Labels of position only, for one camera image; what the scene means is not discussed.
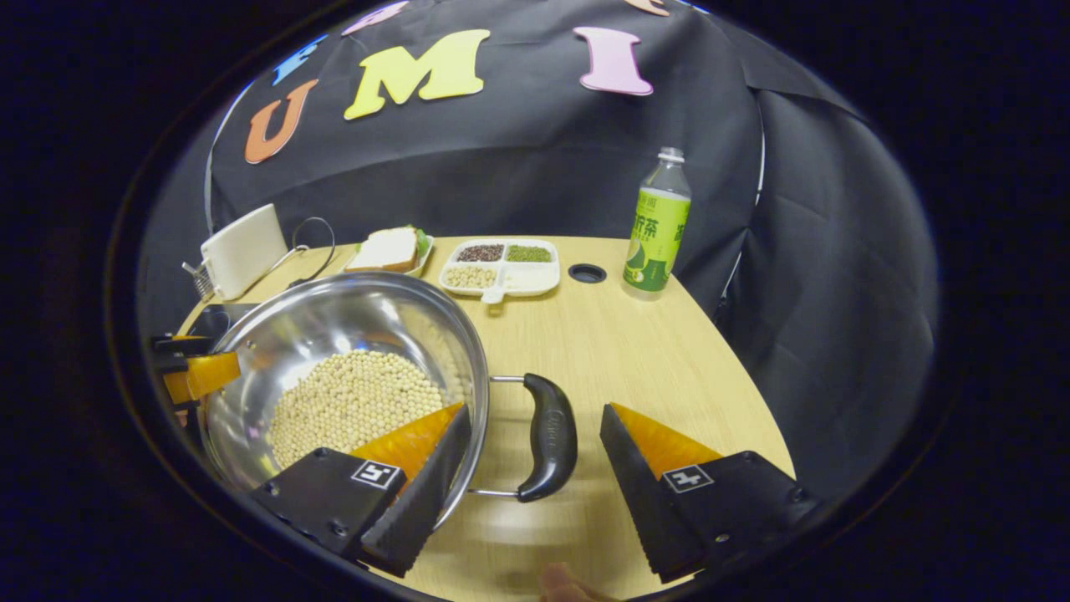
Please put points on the stainless steel pot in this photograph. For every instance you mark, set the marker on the stainless steel pot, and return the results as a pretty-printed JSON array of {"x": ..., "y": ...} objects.
[{"x": 351, "y": 322}]

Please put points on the white toaster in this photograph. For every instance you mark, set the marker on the white toaster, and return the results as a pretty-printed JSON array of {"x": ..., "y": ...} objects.
[{"x": 247, "y": 251}]

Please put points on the white divided bean tray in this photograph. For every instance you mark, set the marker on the white divided bean tray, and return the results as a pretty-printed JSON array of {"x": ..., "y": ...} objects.
[{"x": 527, "y": 280}]

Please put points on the black backdrop cloth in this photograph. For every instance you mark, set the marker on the black backdrop cloth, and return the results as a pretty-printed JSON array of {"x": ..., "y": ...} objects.
[{"x": 518, "y": 167}]

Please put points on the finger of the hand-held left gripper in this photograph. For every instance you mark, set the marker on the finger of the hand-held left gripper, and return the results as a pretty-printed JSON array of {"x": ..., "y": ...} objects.
[{"x": 209, "y": 374}]

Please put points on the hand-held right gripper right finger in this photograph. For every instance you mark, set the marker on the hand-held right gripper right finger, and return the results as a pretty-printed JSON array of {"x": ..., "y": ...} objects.
[{"x": 639, "y": 502}]

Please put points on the pile of soybeans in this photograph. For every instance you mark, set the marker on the pile of soybeans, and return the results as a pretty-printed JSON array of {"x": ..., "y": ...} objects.
[{"x": 351, "y": 401}]

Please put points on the white plate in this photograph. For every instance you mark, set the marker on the white plate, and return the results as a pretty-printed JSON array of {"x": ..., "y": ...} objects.
[{"x": 420, "y": 263}]

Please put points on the black induction cooktop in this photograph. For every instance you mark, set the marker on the black induction cooktop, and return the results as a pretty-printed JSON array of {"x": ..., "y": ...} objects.
[{"x": 211, "y": 319}]

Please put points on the sandwich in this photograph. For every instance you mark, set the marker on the sandwich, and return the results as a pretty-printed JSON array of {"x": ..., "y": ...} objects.
[{"x": 384, "y": 249}]

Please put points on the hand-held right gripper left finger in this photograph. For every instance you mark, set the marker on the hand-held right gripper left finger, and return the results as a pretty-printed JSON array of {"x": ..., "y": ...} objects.
[{"x": 418, "y": 510}]

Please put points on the green tea bottle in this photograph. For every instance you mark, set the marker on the green tea bottle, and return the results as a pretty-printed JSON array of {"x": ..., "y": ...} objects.
[{"x": 656, "y": 234}]

